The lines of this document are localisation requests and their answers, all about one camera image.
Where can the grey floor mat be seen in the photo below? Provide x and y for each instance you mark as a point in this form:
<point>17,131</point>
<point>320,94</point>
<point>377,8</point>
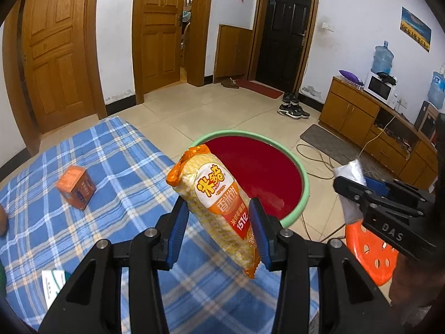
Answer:
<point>343,152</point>

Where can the purple bag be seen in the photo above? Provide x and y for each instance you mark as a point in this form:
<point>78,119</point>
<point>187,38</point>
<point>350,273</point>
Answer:
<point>351,77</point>

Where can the orange plastic stool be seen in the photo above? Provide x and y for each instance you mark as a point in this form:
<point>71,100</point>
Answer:
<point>378,258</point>

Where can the left wooden door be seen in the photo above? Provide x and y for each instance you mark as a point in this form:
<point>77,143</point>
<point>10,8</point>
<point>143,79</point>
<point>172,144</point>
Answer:
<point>50,66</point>

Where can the orange snack packet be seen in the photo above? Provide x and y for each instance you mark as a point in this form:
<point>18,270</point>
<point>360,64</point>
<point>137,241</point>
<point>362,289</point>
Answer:
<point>221,206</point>

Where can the blue plaid tablecloth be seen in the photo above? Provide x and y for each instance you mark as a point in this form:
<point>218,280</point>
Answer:
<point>205,291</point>

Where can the red basin green rim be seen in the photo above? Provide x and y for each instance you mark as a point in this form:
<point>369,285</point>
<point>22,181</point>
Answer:
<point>265,169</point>

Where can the wooden wall panel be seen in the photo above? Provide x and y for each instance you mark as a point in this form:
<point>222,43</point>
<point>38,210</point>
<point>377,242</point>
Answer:
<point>233,49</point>

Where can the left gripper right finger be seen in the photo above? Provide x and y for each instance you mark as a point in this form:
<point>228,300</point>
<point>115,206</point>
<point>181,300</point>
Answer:
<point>266,229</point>

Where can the brown apple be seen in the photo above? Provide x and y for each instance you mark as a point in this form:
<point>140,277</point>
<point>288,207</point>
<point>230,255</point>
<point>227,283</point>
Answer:
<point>3,221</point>

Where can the person's right hand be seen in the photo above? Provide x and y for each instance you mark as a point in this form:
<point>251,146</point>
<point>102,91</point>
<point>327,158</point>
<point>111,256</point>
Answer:
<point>414,285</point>

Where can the black entrance door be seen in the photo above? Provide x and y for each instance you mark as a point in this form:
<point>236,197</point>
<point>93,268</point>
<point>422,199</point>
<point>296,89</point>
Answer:
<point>282,37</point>

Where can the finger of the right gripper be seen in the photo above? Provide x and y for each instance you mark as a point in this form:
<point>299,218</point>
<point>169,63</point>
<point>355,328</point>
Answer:
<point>378,186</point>
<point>355,197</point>

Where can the middle wooden door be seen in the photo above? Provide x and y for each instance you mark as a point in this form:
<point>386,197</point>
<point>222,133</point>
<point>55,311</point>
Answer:
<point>156,37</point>

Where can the brown slipper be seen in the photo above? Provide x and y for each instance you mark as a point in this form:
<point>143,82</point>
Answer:
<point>229,83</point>

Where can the wooden door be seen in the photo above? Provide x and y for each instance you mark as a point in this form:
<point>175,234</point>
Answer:
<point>50,66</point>
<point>156,37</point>

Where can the wall landscape poster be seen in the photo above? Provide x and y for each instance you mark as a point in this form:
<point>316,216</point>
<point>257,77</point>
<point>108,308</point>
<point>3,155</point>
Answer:
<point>415,28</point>

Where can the white microwave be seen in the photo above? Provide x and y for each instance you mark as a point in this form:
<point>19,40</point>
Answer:
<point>381,85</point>

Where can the white green leaflet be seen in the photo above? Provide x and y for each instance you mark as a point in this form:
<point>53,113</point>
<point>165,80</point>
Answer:
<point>53,281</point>

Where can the orange cardboard box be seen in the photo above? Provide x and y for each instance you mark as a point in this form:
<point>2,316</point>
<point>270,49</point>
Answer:
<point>76,186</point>

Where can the black sneakers pair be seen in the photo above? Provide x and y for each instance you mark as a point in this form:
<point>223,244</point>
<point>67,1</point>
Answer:
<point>291,107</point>

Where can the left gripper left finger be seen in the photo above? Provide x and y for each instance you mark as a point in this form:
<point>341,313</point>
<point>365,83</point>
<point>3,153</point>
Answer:
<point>171,228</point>

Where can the wooden tv cabinet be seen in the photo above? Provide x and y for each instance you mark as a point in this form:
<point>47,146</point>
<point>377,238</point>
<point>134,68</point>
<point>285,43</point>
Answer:
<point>381,132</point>

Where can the blue water jug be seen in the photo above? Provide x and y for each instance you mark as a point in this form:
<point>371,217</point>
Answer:
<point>382,59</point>
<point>436,94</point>

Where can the clear plastic bag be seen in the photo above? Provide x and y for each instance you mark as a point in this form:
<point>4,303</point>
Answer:
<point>353,171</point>

